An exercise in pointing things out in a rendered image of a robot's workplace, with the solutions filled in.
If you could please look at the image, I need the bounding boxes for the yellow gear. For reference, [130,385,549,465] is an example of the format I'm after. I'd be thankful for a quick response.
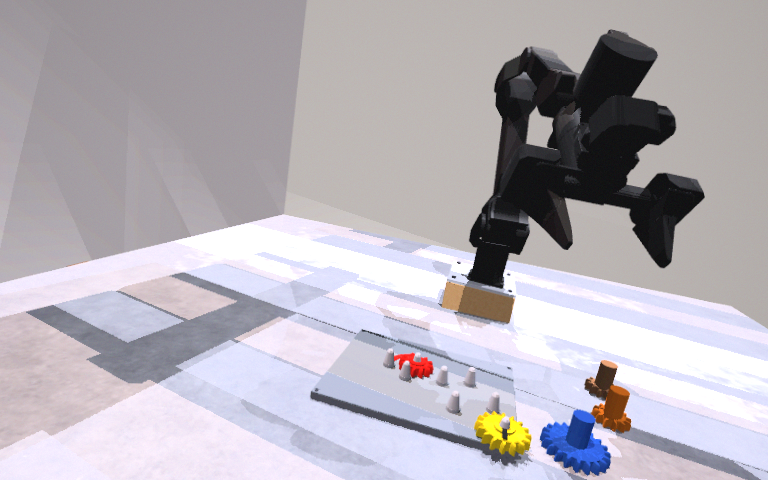
[474,411,532,456]

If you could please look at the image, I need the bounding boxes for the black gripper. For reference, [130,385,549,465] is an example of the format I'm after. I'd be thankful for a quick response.
[499,127,705,268]

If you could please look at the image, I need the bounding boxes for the orange gear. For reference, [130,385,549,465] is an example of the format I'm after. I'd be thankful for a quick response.
[591,386,631,434]

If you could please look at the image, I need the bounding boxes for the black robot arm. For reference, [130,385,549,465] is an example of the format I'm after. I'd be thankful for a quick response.
[467,29,676,289]

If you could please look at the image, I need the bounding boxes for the red gear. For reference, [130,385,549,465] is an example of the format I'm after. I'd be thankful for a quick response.
[399,354,434,379]

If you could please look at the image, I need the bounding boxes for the brown gear with tall hub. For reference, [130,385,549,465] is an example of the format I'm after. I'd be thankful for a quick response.
[584,360,618,399]

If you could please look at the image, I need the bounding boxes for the blue gear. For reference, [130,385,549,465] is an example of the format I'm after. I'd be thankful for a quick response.
[540,410,611,476]

